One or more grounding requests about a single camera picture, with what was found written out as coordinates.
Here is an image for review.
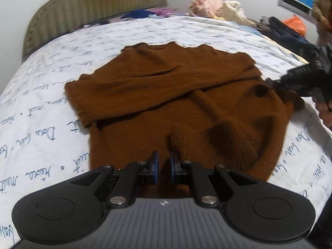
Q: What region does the light blue cloth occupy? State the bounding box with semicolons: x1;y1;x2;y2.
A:
245;24;264;35

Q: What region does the dark clothes pile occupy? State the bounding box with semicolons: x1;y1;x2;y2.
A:
260;16;322;63

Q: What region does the person's right hand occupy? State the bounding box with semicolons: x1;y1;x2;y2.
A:
312;97;332;129

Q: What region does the purple cloth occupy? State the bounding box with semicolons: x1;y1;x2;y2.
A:
150;7;180;16

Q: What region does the brown knit sweater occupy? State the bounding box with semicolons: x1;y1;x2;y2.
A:
64;42;305;199

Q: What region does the white script-printed bed sheet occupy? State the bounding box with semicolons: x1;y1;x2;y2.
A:
0;15;332;242

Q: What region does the pink clothes pile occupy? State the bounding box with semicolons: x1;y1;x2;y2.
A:
189;0;226;18

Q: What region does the olive padded headboard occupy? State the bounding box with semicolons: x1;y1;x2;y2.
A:
22;0;167;61

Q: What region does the orange plastic bag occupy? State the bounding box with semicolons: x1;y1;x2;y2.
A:
282;15;307;36

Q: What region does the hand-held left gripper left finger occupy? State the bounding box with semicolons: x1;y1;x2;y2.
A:
70;150;159;208

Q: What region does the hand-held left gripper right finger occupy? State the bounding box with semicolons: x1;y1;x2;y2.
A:
169;152;260;208

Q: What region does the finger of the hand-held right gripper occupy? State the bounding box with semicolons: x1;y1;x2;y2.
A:
265;76;287;90

